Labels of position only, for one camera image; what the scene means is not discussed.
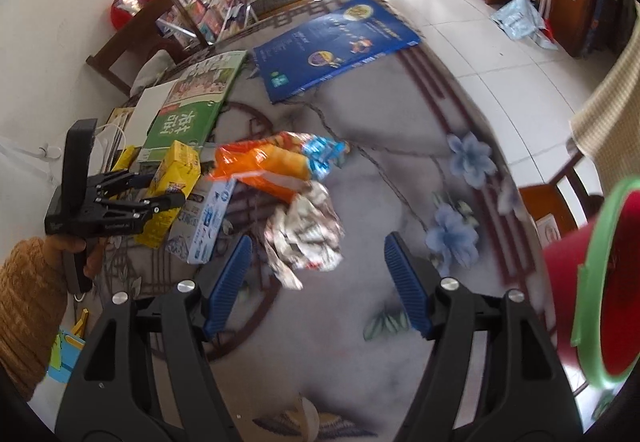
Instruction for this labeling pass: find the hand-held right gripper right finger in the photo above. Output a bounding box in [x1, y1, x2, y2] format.
[382, 232, 584, 442]

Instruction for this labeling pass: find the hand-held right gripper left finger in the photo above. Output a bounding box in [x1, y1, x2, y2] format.
[54, 235, 254, 442]

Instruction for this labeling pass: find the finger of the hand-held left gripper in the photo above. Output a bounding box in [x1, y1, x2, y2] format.
[97, 191, 185, 224]
[90, 169, 152, 196]

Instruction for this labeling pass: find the yellow cardboard box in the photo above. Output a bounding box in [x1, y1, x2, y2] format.
[135, 139, 202, 248]

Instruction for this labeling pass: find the white blue milk carton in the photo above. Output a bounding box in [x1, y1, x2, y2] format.
[167, 177, 237, 266]

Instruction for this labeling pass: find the printed paper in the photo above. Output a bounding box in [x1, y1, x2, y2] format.
[264, 181, 346, 291]

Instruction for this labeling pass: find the red bin with green rim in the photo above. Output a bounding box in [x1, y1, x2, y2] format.
[542, 175, 640, 391]

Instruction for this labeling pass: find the person's left hand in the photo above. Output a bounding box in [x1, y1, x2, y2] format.
[46, 235, 109, 279]

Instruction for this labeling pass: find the yellow plastic packet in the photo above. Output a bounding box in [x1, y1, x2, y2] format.
[112, 145, 139, 173]

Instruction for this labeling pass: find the green book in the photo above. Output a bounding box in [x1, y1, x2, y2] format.
[137, 51, 248, 163]

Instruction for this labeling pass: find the grey seat cushion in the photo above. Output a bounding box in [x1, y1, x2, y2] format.
[131, 50, 176, 91]

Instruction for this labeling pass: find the orange snack bag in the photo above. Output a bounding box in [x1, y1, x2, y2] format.
[212, 132, 314, 203]

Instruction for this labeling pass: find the blue yellow card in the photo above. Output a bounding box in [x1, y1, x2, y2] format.
[47, 309, 91, 383]

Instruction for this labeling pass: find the dark wooden chair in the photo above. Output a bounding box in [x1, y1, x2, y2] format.
[86, 0, 211, 98]

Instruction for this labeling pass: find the blue wrapper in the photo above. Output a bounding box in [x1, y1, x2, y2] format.
[302, 135, 351, 181]

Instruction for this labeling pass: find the red bag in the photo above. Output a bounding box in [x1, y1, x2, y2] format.
[111, 0, 151, 29]

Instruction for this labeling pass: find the magazine rack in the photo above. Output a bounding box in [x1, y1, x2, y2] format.
[155, 0, 258, 46]

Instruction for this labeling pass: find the blue book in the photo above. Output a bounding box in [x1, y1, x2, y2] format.
[252, 0, 422, 104]

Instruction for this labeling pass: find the checked cloth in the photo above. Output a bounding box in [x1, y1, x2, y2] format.
[570, 30, 640, 203]

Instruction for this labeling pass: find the light blue plastic bag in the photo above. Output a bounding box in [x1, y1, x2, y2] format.
[490, 0, 546, 41]

